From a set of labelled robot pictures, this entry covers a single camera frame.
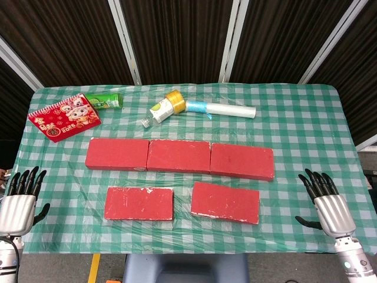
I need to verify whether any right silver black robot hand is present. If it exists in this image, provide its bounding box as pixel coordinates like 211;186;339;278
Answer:
295;168;356;238

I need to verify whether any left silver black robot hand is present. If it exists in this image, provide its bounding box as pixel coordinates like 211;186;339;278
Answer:
0;166;51;236

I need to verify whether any red foam brick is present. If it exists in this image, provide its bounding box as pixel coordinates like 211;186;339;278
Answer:
85;137;150;172
104;186;175;222
146;139;211;174
209;143;275;182
190;181;261;225

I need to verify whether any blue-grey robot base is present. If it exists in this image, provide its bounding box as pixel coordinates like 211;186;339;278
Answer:
123;253;250;283

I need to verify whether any green checked tablecloth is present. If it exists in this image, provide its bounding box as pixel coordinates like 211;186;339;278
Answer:
0;83;377;255

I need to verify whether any red spiral desk calendar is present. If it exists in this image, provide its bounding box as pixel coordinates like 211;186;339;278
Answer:
28;93;102;144

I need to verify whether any green drink bottle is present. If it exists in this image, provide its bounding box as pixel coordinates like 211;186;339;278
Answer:
85;92;124;111

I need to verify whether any plastic bag roll blue band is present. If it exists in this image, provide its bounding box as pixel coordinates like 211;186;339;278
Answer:
185;100;257;120

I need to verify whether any clear bottle white label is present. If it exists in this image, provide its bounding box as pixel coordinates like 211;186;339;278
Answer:
142;98;175;129

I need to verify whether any yellow tape roll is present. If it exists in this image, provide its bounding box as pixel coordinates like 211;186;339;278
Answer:
164;89;187;114

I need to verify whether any white partition frame post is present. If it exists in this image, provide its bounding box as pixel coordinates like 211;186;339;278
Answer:
219;0;250;83
107;0;143;85
0;37;45;91
299;0;369;85
355;134;377;152

